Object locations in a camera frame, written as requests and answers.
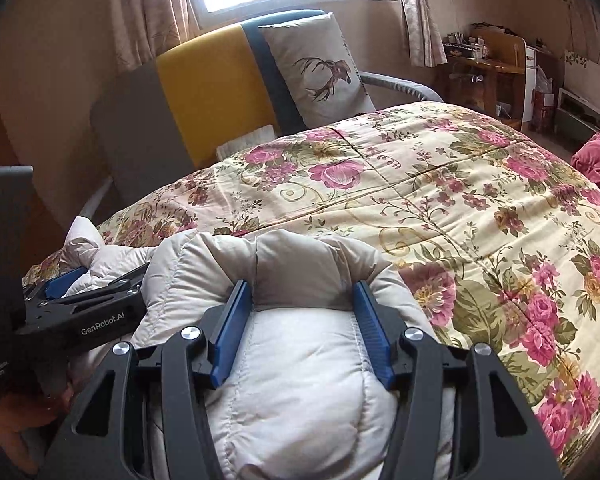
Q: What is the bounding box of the deer print pillow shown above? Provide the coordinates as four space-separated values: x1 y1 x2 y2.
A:
257 11 377 130

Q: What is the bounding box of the floral bedspread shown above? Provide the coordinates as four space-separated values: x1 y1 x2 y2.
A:
22 101 600 476

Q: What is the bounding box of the red bag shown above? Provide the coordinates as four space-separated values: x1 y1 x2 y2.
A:
532 90 556 123

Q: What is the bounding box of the wooden desk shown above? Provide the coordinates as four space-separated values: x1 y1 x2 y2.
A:
442 27 528 131

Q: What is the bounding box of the white knitted cloth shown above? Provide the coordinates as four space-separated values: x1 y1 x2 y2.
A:
215 125 276 161

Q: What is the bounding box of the pink patterned curtain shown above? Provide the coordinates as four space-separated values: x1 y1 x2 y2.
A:
397 0 448 68
112 0 201 73

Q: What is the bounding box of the white cabinet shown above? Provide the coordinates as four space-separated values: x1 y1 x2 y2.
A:
523 45 539 123

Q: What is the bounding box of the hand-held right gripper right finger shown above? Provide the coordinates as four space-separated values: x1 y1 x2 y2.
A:
352 280 563 480

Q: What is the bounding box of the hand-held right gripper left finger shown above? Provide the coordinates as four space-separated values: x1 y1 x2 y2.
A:
37 280 253 480

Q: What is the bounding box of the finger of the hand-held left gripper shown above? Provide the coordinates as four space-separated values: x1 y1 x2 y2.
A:
22 265 90 306
55 261 152 307

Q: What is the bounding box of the beige quilted down jacket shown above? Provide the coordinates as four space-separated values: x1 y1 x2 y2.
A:
60 215 456 480

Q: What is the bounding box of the grey low cabinet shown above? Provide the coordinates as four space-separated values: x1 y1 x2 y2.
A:
555 87 600 136

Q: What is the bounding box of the grey yellow teal headboard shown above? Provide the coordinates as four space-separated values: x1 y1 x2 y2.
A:
77 9 443 221

